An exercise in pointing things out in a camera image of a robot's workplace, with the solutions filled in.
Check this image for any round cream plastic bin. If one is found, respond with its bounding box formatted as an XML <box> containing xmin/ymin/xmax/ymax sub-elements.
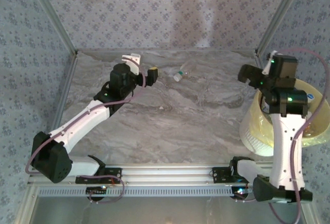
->
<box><xmin>239</xmin><ymin>77</ymin><xmax>330</xmax><ymax>157</ymax></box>

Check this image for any clear yellowish bin liner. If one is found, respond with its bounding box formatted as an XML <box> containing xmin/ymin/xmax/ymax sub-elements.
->
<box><xmin>301</xmin><ymin>126</ymin><xmax>330</xmax><ymax>149</ymax></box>

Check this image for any clear bottle green white cap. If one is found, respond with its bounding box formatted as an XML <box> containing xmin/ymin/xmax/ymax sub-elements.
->
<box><xmin>173</xmin><ymin>63</ymin><xmax>196</xmax><ymax>82</ymax></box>

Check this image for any black controller board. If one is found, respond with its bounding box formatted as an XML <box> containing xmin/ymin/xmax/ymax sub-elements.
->
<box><xmin>86</xmin><ymin>186</ymin><xmax>108</xmax><ymax>201</ymax></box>
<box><xmin>231</xmin><ymin>186</ymin><xmax>253</xmax><ymax>201</ymax></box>

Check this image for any grey metal panel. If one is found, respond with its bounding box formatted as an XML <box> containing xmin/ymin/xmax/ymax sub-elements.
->
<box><xmin>15</xmin><ymin>195</ymin><xmax>318</xmax><ymax>224</ymax></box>

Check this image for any aluminium side rail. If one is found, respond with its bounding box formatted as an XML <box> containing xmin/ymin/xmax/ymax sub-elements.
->
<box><xmin>41</xmin><ymin>53</ymin><xmax>78</xmax><ymax>167</ymax></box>
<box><xmin>254</xmin><ymin>51</ymin><xmax>269</xmax><ymax>67</ymax></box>

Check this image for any aluminium frame post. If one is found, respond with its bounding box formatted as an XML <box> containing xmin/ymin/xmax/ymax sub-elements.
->
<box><xmin>25</xmin><ymin>0</ymin><xmax>78</xmax><ymax>56</ymax></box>
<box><xmin>255</xmin><ymin>0</ymin><xmax>307</xmax><ymax>55</ymax></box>

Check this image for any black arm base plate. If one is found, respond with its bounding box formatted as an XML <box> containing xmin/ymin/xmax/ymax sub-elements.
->
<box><xmin>75</xmin><ymin>166</ymin><xmax>123</xmax><ymax>184</ymax></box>
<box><xmin>212</xmin><ymin>166</ymin><xmax>234</xmax><ymax>184</ymax></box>

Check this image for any aluminium frame rail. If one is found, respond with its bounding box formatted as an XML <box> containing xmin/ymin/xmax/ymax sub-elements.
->
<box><xmin>27</xmin><ymin>165</ymin><xmax>274</xmax><ymax>192</ymax></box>

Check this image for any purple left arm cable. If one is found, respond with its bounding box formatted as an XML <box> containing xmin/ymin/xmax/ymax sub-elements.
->
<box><xmin>25</xmin><ymin>56</ymin><xmax>149</xmax><ymax>204</ymax></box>

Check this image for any grey slotted cable duct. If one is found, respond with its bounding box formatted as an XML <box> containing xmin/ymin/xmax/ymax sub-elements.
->
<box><xmin>37</xmin><ymin>185</ymin><xmax>242</xmax><ymax>198</ymax></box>

